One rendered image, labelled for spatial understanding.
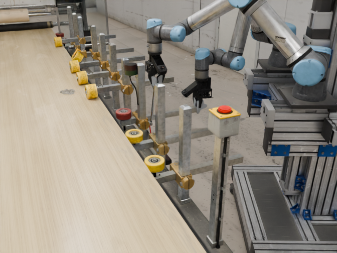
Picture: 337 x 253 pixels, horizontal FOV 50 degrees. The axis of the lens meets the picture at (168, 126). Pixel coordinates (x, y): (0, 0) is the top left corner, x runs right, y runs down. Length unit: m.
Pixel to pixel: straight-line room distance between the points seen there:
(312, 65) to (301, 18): 2.97
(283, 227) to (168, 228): 1.22
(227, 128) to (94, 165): 0.59
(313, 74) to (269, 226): 1.02
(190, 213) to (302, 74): 0.71
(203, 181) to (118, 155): 1.49
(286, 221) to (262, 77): 0.86
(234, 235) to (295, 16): 2.86
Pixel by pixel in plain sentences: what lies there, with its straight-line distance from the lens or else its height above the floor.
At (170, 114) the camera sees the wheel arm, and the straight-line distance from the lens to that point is 1.94.
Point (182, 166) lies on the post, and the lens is 1.42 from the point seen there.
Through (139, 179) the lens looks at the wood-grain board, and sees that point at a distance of 1.33.
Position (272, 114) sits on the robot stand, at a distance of 1.71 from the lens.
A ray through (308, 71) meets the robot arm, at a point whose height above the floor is 1.22.
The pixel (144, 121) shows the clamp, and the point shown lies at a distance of 1.82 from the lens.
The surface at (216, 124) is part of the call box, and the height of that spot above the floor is 1.19.
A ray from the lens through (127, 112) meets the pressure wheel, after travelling 1.83.
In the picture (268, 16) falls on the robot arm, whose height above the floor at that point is 1.40.
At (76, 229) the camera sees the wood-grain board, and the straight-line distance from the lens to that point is 1.15.
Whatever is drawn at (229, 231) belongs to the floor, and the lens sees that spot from 2.47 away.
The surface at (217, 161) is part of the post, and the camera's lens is 1.15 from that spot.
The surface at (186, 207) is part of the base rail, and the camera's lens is 1.51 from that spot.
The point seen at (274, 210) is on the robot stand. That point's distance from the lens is 2.35.
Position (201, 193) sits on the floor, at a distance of 2.75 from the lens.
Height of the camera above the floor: 1.66
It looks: 27 degrees down
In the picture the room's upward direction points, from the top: straight up
